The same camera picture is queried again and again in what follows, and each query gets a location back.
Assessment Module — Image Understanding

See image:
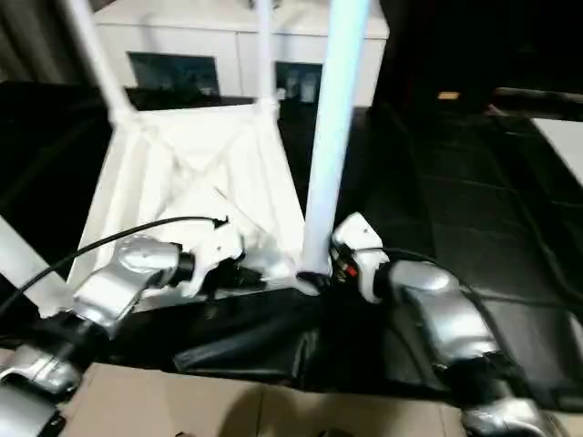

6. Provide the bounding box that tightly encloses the black plastic mat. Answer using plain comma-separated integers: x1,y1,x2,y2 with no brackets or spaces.
0,79,583,401

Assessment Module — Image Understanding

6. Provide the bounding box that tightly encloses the white cabinet with glass doors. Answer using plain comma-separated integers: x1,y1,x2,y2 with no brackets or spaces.
93,0,391,108

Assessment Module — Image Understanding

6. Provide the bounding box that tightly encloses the black horizontal bar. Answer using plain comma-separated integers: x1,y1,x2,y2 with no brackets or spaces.
494,86,583,110

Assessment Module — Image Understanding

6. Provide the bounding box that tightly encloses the white flat board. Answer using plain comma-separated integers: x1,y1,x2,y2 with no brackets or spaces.
532,117,583,174

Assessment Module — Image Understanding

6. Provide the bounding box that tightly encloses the white plastic table leg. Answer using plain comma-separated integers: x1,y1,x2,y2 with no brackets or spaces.
254,0,281,113
300,0,380,279
63,0,136,127
0,216,67,315

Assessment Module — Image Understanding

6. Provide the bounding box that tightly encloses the white plastic table top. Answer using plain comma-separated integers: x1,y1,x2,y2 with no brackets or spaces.
38,97,336,320

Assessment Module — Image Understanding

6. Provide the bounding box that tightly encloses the black left camera cable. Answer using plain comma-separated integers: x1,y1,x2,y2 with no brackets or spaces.
0,216,231,310

